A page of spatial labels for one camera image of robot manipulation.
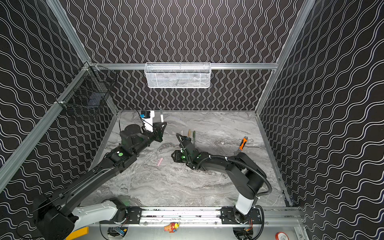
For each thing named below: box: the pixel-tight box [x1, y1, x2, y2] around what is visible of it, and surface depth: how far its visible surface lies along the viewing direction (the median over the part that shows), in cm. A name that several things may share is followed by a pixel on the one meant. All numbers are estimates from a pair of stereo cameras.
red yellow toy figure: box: [164, 222, 180, 233], surface depth 70 cm
